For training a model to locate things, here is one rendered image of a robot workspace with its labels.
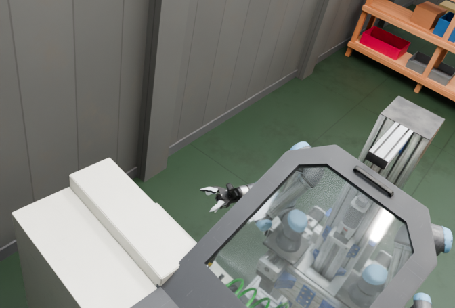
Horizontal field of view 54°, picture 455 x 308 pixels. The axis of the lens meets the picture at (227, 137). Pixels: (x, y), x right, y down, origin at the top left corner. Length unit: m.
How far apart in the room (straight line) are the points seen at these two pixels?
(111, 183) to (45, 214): 0.31
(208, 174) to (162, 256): 2.65
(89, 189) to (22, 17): 1.11
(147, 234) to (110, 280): 0.24
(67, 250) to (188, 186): 2.46
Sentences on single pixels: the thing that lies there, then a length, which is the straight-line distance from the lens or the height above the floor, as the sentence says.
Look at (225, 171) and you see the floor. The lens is 4.60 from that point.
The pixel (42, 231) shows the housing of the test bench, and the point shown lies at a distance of 2.13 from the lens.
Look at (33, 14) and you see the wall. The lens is 2.84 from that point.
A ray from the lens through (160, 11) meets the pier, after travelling 3.33.
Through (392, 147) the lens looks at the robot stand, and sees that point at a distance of 2.07.
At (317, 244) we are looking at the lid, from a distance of 1.87.
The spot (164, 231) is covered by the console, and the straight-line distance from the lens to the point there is 2.01.
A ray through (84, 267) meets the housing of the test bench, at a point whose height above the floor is 1.47.
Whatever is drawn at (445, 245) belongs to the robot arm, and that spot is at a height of 1.65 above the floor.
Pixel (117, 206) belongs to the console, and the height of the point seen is 1.55.
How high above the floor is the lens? 3.13
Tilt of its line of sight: 39 degrees down
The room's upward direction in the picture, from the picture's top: 14 degrees clockwise
